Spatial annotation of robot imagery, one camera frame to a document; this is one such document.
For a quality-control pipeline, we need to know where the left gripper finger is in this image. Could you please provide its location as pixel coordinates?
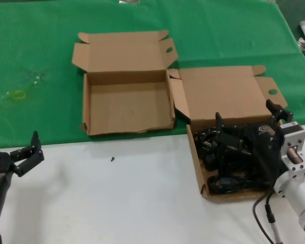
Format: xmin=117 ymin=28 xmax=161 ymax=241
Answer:
xmin=14 ymin=149 xmax=45 ymax=178
xmin=10 ymin=131 xmax=43 ymax=163

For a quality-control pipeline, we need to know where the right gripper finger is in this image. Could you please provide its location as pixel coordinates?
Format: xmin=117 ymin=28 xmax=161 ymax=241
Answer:
xmin=215 ymin=111 xmax=245 ymax=154
xmin=265 ymin=99 xmax=294 ymax=126

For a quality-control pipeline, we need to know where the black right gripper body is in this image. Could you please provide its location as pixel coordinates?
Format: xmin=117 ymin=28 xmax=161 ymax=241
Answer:
xmin=243 ymin=119 xmax=284 ymax=184

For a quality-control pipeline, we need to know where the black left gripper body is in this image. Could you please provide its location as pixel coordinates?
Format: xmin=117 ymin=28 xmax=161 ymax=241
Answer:
xmin=0 ymin=151 xmax=12 ymax=176

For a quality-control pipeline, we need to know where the open brown cardboard box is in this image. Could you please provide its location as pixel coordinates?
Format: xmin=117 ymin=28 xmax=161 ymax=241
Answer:
xmin=169 ymin=65 xmax=288 ymax=204

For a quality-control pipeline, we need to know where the cardboard box with torn rim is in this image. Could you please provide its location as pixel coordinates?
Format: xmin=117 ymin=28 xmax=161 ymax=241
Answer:
xmin=71 ymin=29 xmax=178 ymax=137

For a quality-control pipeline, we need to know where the clear plastic scrap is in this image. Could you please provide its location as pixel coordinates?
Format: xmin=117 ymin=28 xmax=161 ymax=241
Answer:
xmin=32 ymin=72 xmax=46 ymax=86

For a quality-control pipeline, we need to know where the green table cloth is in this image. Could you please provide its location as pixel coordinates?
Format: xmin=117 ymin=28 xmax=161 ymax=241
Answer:
xmin=0 ymin=0 xmax=305 ymax=150

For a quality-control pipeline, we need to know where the yellow-green plastic ring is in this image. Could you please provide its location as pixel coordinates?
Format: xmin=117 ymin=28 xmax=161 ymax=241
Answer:
xmin=12 ymin=90 xmax=27 ymax=101

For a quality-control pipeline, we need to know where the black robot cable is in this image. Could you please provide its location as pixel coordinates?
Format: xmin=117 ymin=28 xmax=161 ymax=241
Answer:
xmin=252 ymin=189 xmax=275 ymax=244

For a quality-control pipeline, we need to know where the cable with grey connector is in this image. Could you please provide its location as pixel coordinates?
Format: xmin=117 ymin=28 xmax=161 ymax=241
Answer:
xmin=265 ymin=203 xmax=283 ymax=244

